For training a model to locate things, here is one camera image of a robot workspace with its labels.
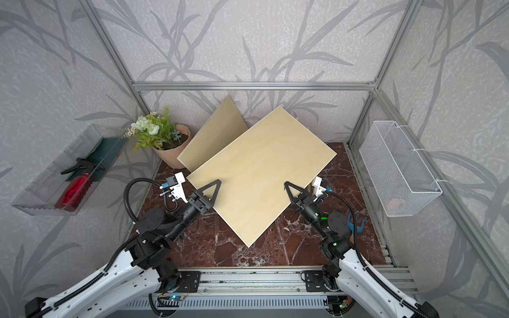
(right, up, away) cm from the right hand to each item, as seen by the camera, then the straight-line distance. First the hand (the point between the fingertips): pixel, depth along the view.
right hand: (283, 185), depth 63 cm
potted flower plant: (-53, +21, +24) cm, 62 cm away
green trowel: (-69, +11, +14) cm, 71 cm away
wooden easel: (+9, -2, +3) cm, 10 cm away
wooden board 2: (-10, +5, +5) cm, 12 cm away
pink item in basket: (+41, -8, +9) cm, 42 cm away
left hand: (-20, +1, -3) cm, 21 cm away
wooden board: (-29, +27, +46) cm, 61 cm away
